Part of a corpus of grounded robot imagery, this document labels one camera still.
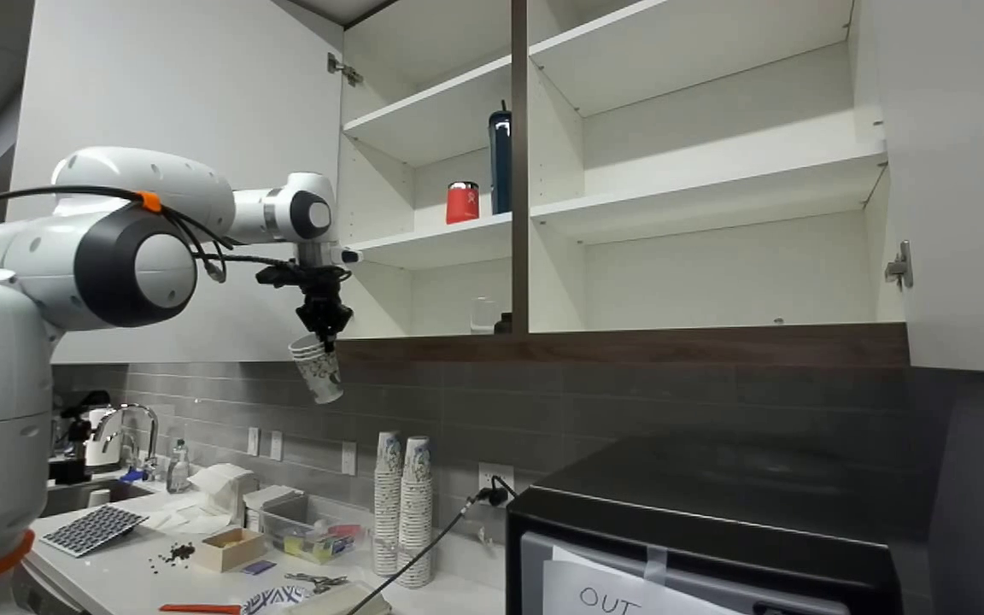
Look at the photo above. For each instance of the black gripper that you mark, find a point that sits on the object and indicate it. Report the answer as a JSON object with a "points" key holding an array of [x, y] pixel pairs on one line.
{"points": [[322, 299]]}

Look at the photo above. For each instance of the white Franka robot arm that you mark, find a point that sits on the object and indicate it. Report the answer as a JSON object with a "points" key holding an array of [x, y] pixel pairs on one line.
{"points": [[16, 343]]}

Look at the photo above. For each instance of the stack of patterned cups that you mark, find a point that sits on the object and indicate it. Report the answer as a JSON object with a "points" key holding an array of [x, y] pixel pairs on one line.
{"points": [[388, 500], [416, 515]]}

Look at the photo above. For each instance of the white cabinet door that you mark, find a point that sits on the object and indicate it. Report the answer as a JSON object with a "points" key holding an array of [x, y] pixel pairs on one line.
{"points": [[174, 92], [957, 172]]}

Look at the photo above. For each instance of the small black object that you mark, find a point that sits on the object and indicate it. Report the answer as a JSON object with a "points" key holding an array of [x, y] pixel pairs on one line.
{"points": [[503, 327]]}

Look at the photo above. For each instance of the white crumpled paper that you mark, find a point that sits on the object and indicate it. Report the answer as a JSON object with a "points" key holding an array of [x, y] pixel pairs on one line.
{"points": [[225, 486]]}

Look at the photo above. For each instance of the red cup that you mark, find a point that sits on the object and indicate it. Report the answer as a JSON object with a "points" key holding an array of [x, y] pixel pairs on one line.
{"points": [[463, 203]]}

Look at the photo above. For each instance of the clear plastic container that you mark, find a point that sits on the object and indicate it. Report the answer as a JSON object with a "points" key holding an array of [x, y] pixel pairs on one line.
{"points": [[305, 530]]}

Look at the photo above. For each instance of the clear water bottle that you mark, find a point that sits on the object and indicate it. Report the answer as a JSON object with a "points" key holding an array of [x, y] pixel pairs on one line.
{"points": [[178, 469]]}

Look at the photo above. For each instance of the small cardboard box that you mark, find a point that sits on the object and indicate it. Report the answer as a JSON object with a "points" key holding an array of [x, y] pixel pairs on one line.
{"points": [[226, 548]]}

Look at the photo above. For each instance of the silver coffee machine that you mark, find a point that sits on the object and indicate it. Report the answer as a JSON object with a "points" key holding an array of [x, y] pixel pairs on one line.
{"points": [[104, 438]]}

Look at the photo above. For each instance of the dark blue tumbler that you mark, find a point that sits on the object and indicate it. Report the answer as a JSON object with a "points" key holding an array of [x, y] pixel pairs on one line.
{"points": [[500, 158]]}

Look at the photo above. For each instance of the metal door hinge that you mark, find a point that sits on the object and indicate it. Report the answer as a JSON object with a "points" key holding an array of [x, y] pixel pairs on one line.
{"points": [[900, 264], [344, 69]]}

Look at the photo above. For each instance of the grey keyboard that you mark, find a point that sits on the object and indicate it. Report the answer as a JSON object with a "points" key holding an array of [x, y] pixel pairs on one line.
{"points": [[94, 530]]}

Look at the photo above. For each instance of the white paper sign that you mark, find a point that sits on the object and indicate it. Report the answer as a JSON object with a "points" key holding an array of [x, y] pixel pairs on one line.
{"points": [[630, 588]]}

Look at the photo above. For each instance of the black microwave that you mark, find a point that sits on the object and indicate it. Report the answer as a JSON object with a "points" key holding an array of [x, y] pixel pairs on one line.
{"points": [[744, 500]]}

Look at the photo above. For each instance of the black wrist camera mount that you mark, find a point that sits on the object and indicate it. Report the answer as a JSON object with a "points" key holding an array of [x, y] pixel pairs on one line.
{"points": [[283, 276]]}

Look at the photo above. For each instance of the white wall outlet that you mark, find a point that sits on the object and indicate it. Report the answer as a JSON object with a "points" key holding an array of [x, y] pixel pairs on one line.
{"points": [[276, 447], [346, 461], [495, 478], [251, 442]]}

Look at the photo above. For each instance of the grey cabinet divider post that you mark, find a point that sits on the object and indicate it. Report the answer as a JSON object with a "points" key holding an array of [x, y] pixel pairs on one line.
{"points": [[520, 172]]}

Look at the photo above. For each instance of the white open wall cabinet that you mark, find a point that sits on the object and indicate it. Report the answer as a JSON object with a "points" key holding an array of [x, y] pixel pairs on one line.
{"points": [[700, 172]]}

